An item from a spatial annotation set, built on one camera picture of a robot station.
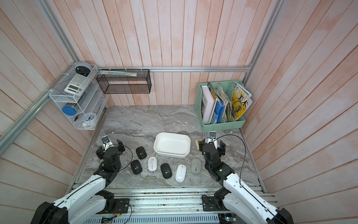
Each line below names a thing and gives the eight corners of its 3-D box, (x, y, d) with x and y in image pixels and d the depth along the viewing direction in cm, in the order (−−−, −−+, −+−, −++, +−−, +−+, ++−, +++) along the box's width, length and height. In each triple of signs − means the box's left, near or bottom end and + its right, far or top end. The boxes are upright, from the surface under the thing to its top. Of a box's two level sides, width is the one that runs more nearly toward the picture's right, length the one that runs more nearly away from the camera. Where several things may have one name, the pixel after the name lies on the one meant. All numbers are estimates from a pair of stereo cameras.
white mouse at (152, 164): (147, 171, 87) (146, 170, 85) (148, 158, 93) (148, 156, 91) (156, 171, 87) (156, 170, 85) (157, 158, 93) (157, 156, 91)
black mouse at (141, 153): (140, 161, 92) (139, 159, 90) (135, 150, 97) (134, 148, 95) (148, 156, 94) (147, 155, 91) (143, 146, 99) (142, 144, 97)
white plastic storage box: (153, 159, 93) (152, 155, 88) (156, 136, 105) (155, 131, 100) (190, 159, 93) (191, 155, 88) (189, 136, 104) (189, 131, 100)
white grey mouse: (191, 173, 86) (192, 171, 84) (190, 159, 92) (191, 157, 90) (201, 173, 86) (202, 171, 84) (200, 159, 92) (200, 157, 90)
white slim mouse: (173, 181, 84) (173, 179, 82) (177, 164, 90) (177, 162, 88) (184, 183, 83) (184, 182, 81) (187, 166, 89) (187, 165, 87)
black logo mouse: (133, 176, 86) (132, 174, 83) (130, 163, 91) (129, 161, 88) (142, 172, 87) (141, 170, 85) (139, 160, 92) (138, 158, 90)
